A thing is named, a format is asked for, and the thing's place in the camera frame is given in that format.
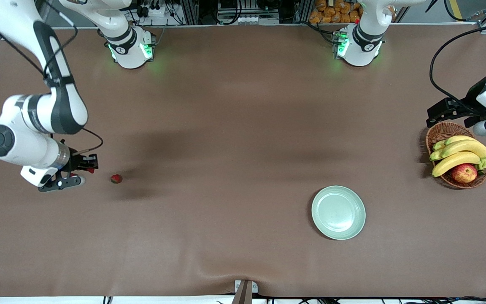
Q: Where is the white connector strip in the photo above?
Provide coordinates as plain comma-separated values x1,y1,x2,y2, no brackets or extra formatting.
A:
219,15,280,25

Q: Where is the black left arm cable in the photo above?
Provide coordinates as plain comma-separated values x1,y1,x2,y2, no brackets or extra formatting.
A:
429,21,486,108

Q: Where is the pale green round plate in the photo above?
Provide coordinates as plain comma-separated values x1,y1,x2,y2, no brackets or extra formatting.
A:
311,186,366,241

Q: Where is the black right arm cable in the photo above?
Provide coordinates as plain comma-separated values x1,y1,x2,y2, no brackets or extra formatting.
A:
0,0,104,157

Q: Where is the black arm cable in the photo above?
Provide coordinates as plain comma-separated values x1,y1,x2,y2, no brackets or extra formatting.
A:
429,21,486,108
0,0,104,157

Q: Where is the yellow banana bunch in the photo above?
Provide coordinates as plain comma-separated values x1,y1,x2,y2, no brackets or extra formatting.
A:
429,135,486,178

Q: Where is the red apple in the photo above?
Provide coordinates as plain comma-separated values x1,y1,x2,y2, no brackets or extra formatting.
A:
451,163,478,184

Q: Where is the white power strip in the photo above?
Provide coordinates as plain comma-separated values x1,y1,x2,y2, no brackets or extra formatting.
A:
138,0,173,18

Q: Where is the metal camera mounting post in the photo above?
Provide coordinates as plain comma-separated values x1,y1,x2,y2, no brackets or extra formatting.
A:
231,280,259,304

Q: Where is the brown table mat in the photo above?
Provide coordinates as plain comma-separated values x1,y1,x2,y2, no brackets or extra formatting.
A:
0,23,486,298

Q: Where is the pile of brown bread rolls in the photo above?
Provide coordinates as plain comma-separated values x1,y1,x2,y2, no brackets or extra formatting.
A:
309,0,364,24

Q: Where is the brown wicker basket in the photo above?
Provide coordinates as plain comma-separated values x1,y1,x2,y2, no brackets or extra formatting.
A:
426,122,486,190

